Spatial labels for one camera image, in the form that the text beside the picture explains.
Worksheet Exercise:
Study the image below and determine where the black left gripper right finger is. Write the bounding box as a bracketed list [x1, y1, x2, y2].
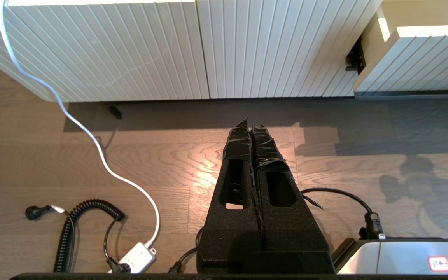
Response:
[250, 125, 335, 273]

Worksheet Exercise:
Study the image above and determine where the white fluted drawer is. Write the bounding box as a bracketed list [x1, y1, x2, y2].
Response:
[354, 0, 448, 98]

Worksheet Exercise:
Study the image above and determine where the black coiled cable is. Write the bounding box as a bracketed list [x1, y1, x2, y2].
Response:
[25, 199, 131, 273]

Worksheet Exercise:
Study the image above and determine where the black floor power cable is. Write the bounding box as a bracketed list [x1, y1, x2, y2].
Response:
[168, 188, 384, 273]

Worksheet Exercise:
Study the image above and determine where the black drawer slide rail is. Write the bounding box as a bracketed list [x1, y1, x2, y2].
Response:
[345, 37, 366, 74]

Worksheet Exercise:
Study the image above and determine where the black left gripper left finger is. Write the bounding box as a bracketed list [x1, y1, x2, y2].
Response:
[197, 119, 263, 273]

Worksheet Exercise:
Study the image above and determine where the white power strip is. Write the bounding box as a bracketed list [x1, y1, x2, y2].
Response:
[109, 242, 158, 273]

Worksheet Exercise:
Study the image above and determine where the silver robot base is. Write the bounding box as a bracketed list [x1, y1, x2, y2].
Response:
[333, 235, 448, 275]

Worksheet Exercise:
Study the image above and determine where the white tv cabinet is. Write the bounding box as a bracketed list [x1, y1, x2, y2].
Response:
[0, 0, 384, 103]

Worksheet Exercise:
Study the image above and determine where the thick white power cable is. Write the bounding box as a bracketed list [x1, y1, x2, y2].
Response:
[0, 0, 160, 249]

